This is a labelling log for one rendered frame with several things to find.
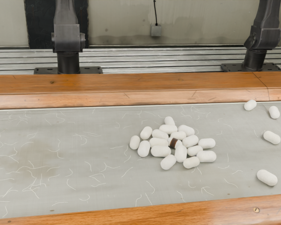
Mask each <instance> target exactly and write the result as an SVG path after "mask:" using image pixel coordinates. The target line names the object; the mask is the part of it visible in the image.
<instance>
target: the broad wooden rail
mask: <svg viewBox="0 0 281 225"><path fill-rule="evenodd" d="M249 100H255V101H256V102H272V101H281V71H268V72H196V73H124V74H52V75H0V110H10V109H39V108H82V107H111V106H141V105H170V104H213V103H243V102H248V101H249Z"/></svg>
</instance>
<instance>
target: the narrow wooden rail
mask: <svg viewBox="0 0 281 225"><path fill-rule="evenodd" d="M0 225H281V194H276V195H266V196H251V197H241V198H231V199H220V200H206V201H196V202H185V203H175V204H160V205H150V206H140V207H129V208H115V209H104V210H94V211H83V212H69V213H58V214H48V215H38V216H27V217H13V218H2V219H0Z"/></svg>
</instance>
